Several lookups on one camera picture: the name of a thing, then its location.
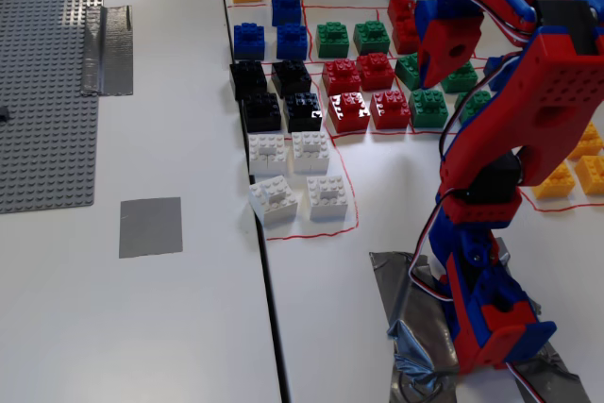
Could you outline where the red and blue gripper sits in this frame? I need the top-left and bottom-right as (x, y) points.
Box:
(379, 0), (485, 90)

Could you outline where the green lego block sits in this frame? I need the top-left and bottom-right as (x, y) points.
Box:
(455, 90), (495, 125)
(409, 89), (449, 129)
(352, 20), (392, 57)
(394, 52), (423, 92)
(315, 21), (351, 59)
(441, 60), (479, 94)

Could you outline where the red lego block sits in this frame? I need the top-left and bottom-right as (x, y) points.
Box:
(321, 58), (362, 96)
(386, 0), (419, 26)
(327, 91), (372, 134)
(369, 90), (411, 130)
(356, 52), (396, 92)
(391, 20), (421, 56)

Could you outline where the blue lego block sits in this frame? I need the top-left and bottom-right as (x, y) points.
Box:
(233, 22), (266, 60)
(276, 23), (309, 60)
(271, 0), (303, 26)
(483, 56), (509, 79)

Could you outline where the black lego block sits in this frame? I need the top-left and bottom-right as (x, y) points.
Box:
(271, 59), (312, 98)
(282, 92), (325, 134)
(242, 92), (283, 134)
(229, 60), (269, 101)

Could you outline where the white lego block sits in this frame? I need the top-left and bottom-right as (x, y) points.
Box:
(291, 131), (330, 176)
(247, 133), (289, 176)
(248, 175), (300, 227)
(305, 175), (351, 223)

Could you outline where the grey tape square marker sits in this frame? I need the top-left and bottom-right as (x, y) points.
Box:
(118, 196), (184, 260)

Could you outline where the crumpled grey tape strip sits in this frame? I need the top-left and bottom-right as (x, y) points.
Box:
(79, 4), (135, 97)

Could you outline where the grey studded baseplate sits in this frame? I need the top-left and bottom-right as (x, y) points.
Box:
(0, 0), (108, 214)

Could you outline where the crumpled silver duct tape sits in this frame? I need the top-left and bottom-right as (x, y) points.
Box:
(368, 237), (591, 403)

